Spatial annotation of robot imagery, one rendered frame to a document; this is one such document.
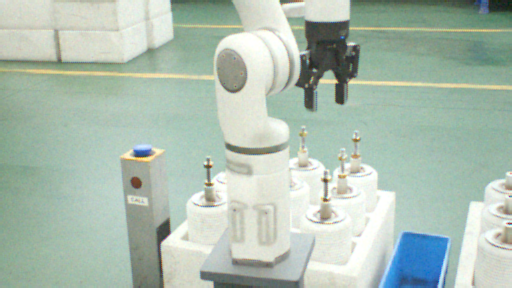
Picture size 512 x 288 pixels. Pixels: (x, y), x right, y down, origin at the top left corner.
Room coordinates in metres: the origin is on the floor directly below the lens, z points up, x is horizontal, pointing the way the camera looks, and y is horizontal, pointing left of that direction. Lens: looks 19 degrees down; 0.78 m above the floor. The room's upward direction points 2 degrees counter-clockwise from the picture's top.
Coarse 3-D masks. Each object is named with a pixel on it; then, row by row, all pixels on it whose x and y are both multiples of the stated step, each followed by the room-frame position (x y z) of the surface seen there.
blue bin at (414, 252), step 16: (400, 240) 1.26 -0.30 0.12; (416, 240) 1.28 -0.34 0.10; (432, 240) 1.27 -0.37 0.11; (448, 240) 1.25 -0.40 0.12; (400, 256) 1.26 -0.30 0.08; (416, 256) 1.28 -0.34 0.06; (432, 256) 1.27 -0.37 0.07; (448, 256) 1.19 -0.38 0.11; (384, 272) 1.12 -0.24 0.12; (400, 272) 1.26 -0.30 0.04; (416, 272) 1.28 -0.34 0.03; (432, 272) 1.27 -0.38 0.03
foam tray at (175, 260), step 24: (384, 192) 1.37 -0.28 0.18; (384, 216) 1.25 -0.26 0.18; (168, 240) 1.17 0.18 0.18; (360, 240) 1.14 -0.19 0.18; (384, 240) 1.26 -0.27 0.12; (168, 264) 1.15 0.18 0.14; (192, 264) 1.13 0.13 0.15; (312, 264) 1.06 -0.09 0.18; (360, 264) 1.05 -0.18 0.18; (384, 264) 1.27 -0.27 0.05
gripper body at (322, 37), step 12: (312, 24) 1.08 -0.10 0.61; (324, 24) 1.07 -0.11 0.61; (336, 24) 1.08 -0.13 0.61; (348, 24) 1.09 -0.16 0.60; (312, 36) 1.08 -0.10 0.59; (324, 36) 1.07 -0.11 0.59; (336, 36) 1.08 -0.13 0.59; (348, 36) 1.10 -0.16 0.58; (312, 48) 1.08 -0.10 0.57; (324, 48) 1.09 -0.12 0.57; (336, 48) 1.11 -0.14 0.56; (312, 60) 1.09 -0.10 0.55; (336, 60) 1.11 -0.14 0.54
